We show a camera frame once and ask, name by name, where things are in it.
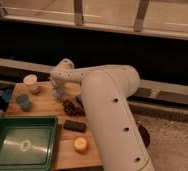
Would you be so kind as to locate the blue sponge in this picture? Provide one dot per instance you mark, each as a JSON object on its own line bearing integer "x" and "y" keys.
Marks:
{"x": 79, "y": 100}

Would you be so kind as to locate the blue object at left edge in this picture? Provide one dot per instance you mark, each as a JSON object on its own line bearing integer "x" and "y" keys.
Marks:
{"x": 6, "y": 94}

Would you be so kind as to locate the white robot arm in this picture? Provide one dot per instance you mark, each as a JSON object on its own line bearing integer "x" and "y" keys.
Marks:
{"x": 104, "y": 93}

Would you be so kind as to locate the white plastic cup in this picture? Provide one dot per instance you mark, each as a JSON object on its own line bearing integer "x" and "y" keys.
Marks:
{"x": 31, "y": 82}

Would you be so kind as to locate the yellow round toy fruit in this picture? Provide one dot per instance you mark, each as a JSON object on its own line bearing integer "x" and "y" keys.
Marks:
{"x": 80, "y": 145}

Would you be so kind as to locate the black rectangular block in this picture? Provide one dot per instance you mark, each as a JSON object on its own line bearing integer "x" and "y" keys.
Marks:
{"x": 75, "y": 126}

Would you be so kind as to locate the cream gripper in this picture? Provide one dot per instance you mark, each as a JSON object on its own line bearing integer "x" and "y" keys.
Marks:
{"x": 59, "y": 87}

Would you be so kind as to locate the bunch of dark grapes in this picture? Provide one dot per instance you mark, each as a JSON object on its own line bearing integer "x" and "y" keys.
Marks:
{"x": 71, "y": 109}

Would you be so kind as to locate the green plastic tray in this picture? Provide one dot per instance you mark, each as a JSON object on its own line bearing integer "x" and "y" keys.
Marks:
{"x": 27, "y": 143}

